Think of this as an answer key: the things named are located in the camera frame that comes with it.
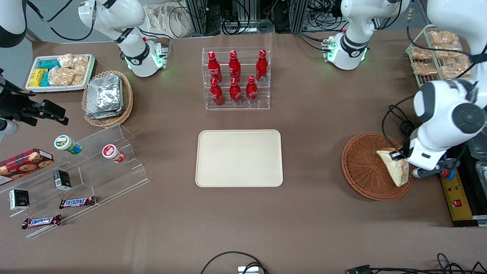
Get black looped cable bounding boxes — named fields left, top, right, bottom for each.
left=200, top=251, right=269, bottom=274

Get white rectangular dish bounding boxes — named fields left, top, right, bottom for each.
left=25, top=54, right=96, bottom=93

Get cup with red lid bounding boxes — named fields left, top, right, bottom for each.
left=101, top=144, right=126, bottom=164

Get clear acrylic bottle rack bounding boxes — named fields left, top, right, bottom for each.
left=202, top=46, right=271, bottom=111

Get silver foil packet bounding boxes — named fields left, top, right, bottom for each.
left=86, top=74, right=122, bottom=112
left=85, top=103, right=123, bottom=119

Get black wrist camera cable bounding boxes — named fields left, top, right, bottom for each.
left=381, top=94, right=419, bottom=151

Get white wire rack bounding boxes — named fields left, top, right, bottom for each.
left=405, top=24, right=477, bottom=89

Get clear acrylic tiered stand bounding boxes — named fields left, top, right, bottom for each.
left=0, top=123, right=150, bottom=239

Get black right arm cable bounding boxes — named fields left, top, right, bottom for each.
left=26, top=0, right=95, bottom=41

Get white cloth bag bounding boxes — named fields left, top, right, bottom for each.
left=143, top=3, right=191, bottom=39

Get triangle sandwich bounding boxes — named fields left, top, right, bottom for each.
left=376, top=148, right=411, bottom=188

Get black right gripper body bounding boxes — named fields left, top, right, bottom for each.
left=0, top=76, right=40, bottom=121

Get Snickers bar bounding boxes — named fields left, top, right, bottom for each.
left=59, top=196, right=97, bottom=210
left=21, top=214, right=62, bottom=230

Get red cookie box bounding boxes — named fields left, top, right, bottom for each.
left=0, top=148, right=54, bottom=186

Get black cable bundle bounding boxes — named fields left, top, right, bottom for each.
left=205, top=0, right=344, bottom=35

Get yellow control box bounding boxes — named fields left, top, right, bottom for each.
left=439, top=129, right=487, bottom=228

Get brown round wicker basket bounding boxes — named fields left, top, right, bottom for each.
left=341, top=132, right=415, bottom=201

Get black cables with connector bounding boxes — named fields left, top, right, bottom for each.
left=346, top=253, right=487, bottom=274

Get yellow snack packet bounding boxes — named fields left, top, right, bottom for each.
left=29, top=68, right=48, bottom=88

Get small black box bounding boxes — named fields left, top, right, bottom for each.
left=53, top=169, right=72, bottom=191
left=8, top=189, right=30, bottom=211

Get cup with green lid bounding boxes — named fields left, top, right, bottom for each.
left=54, top=135, right=83, bottom=156

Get clear plastic container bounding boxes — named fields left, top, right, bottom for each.
left=475, top=160, right=487, bottom=188
left=468, top=135, right=487, bottom=160

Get tan wicker basket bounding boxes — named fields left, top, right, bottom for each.
left=82, top=70, right=134, bottom=128

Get beige rectangular tray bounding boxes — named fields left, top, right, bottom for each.
left=195, top=129, right=284, bottom=188

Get red cola bottle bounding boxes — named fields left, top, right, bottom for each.
left=229, top=77, right=243, bottom=105
left=255, top=49, right=269, bottom=83
left=207, top=51, right=223, bottom=83
left=228, top=50, right=242, bottom=80
left=245, top=75, right=259, bottom=104
left=210, top=78, right=225, bottom=107

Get aluminium frame profile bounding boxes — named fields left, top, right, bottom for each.
left=184, top=0, right=208, bottom=37

